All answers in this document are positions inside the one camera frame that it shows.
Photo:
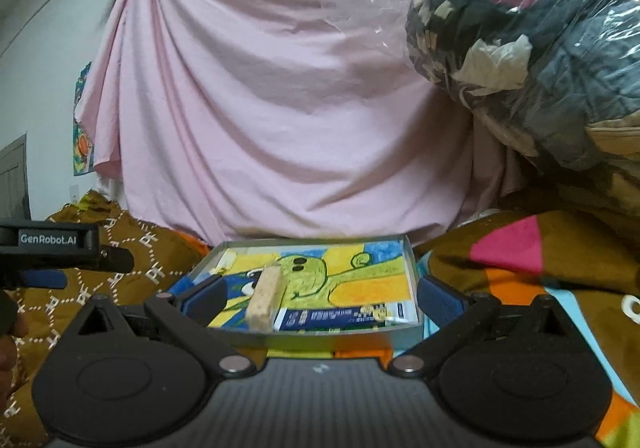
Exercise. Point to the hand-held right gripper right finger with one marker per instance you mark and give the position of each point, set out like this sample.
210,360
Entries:
440,295

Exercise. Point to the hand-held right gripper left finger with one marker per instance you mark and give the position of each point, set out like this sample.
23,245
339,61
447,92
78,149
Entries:
207,295

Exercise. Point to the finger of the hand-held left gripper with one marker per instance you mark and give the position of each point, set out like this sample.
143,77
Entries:
45,279
117,259

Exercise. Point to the grey shallow box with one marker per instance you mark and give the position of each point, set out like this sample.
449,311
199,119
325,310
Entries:
413,278

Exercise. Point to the beige wafer bar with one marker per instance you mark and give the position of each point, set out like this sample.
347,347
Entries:
265,298

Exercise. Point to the person's left hand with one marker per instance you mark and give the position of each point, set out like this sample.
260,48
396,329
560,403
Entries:
10,358

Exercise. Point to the grey door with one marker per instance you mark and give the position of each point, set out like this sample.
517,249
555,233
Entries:
14,178

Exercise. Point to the cartoon drawing paper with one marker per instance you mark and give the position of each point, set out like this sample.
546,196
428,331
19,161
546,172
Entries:
350,288

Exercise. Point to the pink hanging cloth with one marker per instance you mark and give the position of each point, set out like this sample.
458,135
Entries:
275,103

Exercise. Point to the clear plastic bag of clothes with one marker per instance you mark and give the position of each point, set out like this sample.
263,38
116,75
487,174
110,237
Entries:
525,28

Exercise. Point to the white wall socket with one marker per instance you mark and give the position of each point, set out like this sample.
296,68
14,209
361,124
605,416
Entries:
75,192

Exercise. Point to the colourful wall poster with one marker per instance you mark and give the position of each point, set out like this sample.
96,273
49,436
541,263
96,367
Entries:
82,138

